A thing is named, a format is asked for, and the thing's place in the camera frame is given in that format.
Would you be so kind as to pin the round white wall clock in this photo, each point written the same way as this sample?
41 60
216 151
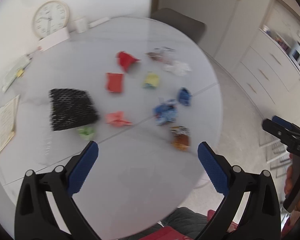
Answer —
50 17

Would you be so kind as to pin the white card box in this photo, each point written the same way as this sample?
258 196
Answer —
53 39

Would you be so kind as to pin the white tissue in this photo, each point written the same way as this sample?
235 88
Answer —
177 68

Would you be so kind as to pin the small white cup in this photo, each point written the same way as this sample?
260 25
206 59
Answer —
81 25

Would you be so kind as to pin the brown snack wrapper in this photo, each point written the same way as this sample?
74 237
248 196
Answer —
181 137

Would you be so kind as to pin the white paper roll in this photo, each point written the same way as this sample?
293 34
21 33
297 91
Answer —
98 22

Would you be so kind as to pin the dark grey chair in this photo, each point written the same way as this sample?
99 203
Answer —
192 28

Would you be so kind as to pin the blue sky printed paper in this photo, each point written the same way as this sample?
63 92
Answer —
166 112

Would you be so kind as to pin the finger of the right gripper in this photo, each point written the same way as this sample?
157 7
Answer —
282 122

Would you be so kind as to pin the orange-red folded paper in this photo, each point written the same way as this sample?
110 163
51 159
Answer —
114 82

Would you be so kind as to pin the pink paper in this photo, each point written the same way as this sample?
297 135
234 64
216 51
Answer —
117 119

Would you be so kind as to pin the white step stool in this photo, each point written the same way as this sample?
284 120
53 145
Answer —
276 155

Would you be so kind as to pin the open book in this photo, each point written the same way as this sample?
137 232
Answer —
8 114

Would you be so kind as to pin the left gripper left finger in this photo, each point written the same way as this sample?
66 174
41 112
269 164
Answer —
79 167

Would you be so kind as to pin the white power strip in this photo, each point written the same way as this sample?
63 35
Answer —
12 74

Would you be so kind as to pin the green paper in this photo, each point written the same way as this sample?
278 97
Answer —
86 133

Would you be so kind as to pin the person's grey quilted leg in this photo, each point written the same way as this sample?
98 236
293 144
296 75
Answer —
183 220

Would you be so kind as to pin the red crumpled paper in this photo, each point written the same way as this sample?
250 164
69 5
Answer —
125 60

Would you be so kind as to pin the white drawer cabinet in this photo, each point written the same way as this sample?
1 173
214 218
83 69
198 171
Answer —
269 78

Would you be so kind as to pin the clear plastic wrapper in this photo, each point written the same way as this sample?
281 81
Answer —
163 54

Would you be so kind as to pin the yellow crumpled paper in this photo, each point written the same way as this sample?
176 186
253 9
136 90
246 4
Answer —
151 80

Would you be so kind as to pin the black foam mesh sleeve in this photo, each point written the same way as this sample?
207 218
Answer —
71 108

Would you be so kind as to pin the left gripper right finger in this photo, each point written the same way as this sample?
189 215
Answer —
216 167

